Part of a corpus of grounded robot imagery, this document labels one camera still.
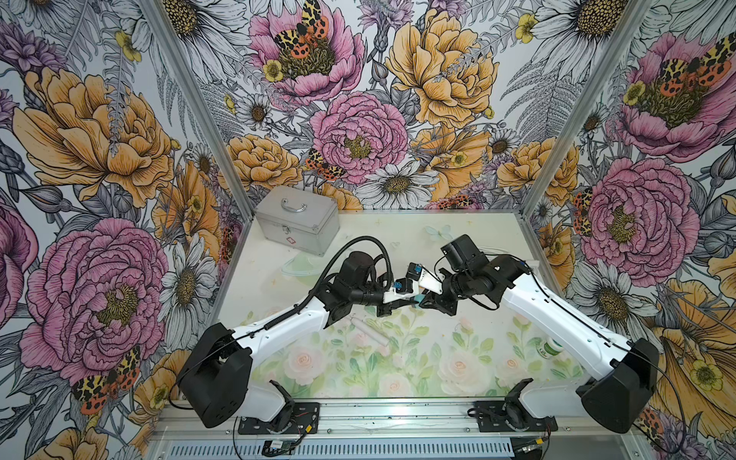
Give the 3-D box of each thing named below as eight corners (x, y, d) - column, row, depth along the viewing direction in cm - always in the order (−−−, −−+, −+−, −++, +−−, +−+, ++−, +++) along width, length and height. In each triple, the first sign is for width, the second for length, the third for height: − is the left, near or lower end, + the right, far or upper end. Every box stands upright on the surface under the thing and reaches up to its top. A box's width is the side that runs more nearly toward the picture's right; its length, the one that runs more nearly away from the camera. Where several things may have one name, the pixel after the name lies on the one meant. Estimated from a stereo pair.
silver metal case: (260, 237, 115) (247, 209, 104) (289, 208, 126) (280, 180, 114) (321, 263, 107) (315, 235, 95) (346, 230, 118) (343, 201, 106)
